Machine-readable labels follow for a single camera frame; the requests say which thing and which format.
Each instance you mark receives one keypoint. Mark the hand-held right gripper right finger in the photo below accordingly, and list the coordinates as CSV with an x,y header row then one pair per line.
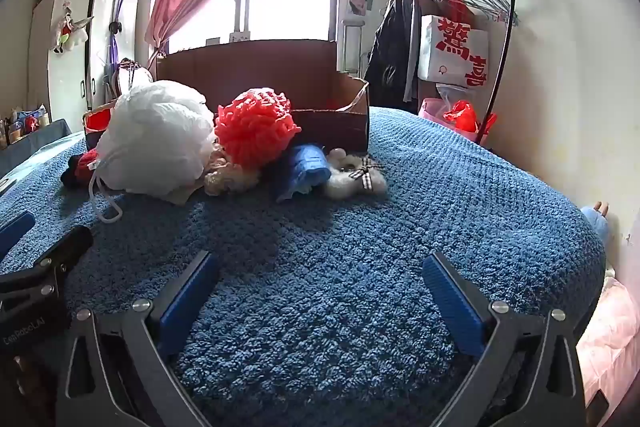
x,y
452,302

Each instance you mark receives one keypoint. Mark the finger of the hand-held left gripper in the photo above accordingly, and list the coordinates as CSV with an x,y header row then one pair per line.
x,y
70,247
17,229

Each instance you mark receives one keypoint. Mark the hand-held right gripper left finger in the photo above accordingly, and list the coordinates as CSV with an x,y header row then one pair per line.
x,y
190,302

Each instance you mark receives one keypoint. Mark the black pompom ball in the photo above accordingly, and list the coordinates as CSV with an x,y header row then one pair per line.
x,y
72,174

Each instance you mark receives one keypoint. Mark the cream crocheted scrunchie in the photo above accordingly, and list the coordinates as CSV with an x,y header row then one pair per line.
x,y
230,179

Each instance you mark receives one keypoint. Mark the white mesh bath pouf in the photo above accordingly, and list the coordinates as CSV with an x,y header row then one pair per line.
x,y
155,137

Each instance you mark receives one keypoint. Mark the white plush bear toy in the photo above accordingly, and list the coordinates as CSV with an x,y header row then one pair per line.
x,y
350,179

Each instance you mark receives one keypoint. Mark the blue knitted cloth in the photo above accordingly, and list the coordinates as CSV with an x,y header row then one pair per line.
x,y
305,167

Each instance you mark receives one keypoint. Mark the red mesh bath pouf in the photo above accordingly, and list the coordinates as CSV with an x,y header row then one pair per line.
x,y
255,127

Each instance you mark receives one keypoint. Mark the brown cardboard box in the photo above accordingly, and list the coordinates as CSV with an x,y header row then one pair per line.
x,y
260,67

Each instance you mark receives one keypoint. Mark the teal fleece blanket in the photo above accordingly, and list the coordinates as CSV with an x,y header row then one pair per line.
x,y
35,157

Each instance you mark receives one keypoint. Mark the table with dark cloth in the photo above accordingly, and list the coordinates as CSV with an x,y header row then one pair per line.
x,y
50,132

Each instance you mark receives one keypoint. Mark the group of small containers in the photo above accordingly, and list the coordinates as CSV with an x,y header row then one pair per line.
x,y
25,122

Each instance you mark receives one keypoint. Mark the red fabric basket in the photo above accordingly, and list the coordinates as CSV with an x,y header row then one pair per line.
x,y
97,119

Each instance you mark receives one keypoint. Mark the blue knitted blanket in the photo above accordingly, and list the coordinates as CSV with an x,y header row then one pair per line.
x,y
325,257

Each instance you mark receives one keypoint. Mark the pink bedding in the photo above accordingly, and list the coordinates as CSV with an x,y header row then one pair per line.
x,y
610,337

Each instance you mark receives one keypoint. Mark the blue plush toy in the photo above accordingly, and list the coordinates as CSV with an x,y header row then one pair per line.
x,y
595,222

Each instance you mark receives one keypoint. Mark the white wardrobe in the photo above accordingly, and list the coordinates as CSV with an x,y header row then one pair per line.
x,y
65,72

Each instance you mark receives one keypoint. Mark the chair with white cover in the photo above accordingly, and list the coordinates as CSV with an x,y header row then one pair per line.
x,y
135,79

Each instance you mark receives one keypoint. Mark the red plastic bag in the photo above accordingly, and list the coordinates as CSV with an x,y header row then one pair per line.
x,y
462,114

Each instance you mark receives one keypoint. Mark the pink plastic bag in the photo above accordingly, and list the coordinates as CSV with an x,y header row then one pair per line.
x,y
432,109

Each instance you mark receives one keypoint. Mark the hanging plush doll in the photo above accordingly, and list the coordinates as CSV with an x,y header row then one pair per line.
x,y
70,34

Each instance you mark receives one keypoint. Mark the clear plastic bag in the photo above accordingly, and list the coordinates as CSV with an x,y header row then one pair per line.
x,y
447,92

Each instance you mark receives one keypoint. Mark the grey hanging garment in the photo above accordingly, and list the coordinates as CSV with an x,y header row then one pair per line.
x,y
412,57

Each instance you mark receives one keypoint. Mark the black clothes rack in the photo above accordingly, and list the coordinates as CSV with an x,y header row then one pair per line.
x,y
500,57

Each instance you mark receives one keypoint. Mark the white paper bag red print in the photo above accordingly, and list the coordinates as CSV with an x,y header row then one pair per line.
x,y
450,52

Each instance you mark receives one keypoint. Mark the dark hanging jacket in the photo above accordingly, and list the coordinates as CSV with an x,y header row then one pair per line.
x,y
390,52

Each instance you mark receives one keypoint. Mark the brown hanging garment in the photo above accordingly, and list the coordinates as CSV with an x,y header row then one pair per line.
x,y
432,4

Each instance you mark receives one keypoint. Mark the wall poster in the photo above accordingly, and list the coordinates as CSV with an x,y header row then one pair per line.
x,y
360,2

